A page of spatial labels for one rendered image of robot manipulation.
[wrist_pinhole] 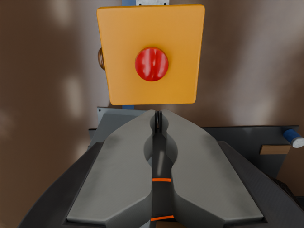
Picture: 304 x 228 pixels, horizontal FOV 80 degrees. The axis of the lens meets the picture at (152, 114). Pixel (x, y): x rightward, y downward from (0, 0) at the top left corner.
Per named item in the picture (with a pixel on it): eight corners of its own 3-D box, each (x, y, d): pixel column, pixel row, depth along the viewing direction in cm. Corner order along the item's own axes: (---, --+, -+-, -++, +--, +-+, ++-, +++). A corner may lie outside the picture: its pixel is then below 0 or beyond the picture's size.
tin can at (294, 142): (286, 128, 155) (296, 137, 144) (297, 129, 156) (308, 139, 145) (280, 137, 160) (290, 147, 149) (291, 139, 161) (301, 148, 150)
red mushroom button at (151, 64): (168, 44, 21) (169, 47, 20) (168, 78, 23) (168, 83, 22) (134, 45, 21) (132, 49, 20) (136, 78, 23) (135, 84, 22)
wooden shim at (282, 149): (290, 144, 164) (291, 145, 163) (286, 153, 169) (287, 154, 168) (262, 144, 165) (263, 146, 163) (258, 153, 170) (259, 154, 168)
